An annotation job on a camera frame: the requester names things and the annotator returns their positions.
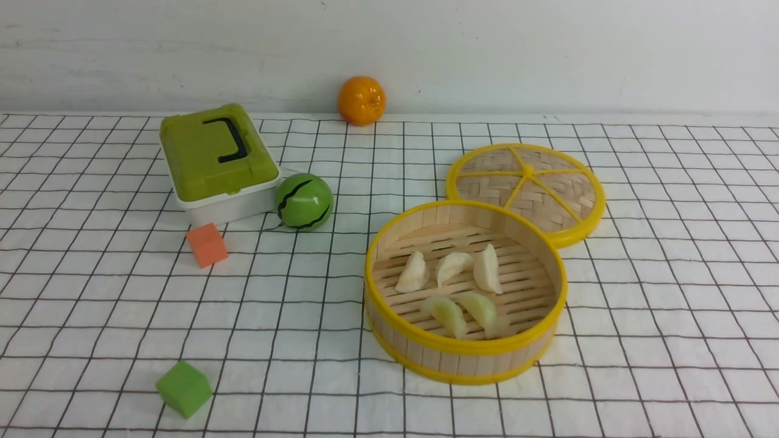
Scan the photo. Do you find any white dumpling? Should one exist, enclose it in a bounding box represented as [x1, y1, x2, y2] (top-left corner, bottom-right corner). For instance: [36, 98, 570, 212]
[395, 251, 430, 293]
[436, 252, 475, 288]
[473, 243, 503, 294]

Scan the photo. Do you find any pale green dumpling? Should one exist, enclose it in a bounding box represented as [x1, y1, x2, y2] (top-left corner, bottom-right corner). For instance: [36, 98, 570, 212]
[456, 291, 512, 340]
[420, 296, 468, 340]

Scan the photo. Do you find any bamboo steamer tray yellow rim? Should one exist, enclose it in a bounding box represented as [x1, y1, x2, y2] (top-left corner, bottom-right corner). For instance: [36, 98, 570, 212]
[364, 200, 568, 385]

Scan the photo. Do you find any bamboo steamer lid yellow rim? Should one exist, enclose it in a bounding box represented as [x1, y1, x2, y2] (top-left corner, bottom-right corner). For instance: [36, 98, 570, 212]
[445, 142, 607, 248]

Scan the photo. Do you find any green watermelon toy ball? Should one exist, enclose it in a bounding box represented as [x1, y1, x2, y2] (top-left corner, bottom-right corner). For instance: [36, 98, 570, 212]
[276, 173, 335, 232]

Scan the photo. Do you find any orange fruit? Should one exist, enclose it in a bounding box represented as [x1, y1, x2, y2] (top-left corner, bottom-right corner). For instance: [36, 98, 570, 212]
[337, 75, 386, 127]

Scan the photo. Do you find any green lidded white box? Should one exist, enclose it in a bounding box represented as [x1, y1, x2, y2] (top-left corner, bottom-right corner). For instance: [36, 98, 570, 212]
[159, 103, 283, 228]

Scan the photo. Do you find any orange foam cube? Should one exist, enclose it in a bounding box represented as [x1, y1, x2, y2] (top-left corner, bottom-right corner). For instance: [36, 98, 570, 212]
[186, 223, 229, 269]

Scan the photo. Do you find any green foam cube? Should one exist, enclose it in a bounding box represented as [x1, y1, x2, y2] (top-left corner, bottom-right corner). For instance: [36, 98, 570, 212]
[155, 360, 212, 419]

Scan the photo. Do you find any white black-grid tablecloth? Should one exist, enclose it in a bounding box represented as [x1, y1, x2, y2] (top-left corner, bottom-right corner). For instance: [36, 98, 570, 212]
[1, 110, 777, 437]

